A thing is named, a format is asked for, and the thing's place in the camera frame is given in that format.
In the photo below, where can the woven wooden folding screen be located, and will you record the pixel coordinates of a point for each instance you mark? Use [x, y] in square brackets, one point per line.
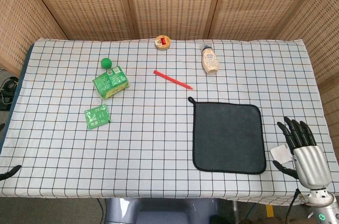
[169, 1]

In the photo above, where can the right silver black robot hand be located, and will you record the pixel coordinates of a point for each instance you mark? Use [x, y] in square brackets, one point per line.
[312, 164]

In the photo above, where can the white plastic stand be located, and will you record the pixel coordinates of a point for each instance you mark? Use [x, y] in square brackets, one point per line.
[281, 154]

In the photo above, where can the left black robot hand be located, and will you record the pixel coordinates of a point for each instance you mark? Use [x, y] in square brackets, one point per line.
[10, 171]

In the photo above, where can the beige sauce squeeze bottle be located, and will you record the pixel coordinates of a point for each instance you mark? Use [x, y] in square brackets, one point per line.
[210, 62]

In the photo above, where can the green packaged sponge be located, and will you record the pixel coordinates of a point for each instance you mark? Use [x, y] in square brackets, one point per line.
[111, 81]

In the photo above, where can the round wooden box red label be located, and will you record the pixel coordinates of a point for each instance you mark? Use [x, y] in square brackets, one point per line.
[162, 43]

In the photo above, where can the flat green packet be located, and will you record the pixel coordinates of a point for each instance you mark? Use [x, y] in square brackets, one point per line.
[96, 117]

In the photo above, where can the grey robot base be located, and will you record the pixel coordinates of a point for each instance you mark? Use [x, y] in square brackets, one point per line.
[159, 210]

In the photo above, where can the green ball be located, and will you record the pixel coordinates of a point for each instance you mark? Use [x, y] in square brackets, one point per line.
[106, 63]

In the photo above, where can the dark grey yellow cloth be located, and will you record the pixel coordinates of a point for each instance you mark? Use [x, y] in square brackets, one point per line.
[229, 136]

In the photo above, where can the small yellow tag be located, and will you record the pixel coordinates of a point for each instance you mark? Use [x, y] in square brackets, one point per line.
[269, 210]

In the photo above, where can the white checkered tablecloth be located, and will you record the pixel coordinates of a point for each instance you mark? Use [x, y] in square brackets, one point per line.
[148, 142]

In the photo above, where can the metal table leg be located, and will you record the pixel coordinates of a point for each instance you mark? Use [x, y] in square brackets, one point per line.
[234, 209]

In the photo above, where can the red pen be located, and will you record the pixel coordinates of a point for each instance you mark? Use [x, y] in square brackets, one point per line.
[172, 79]

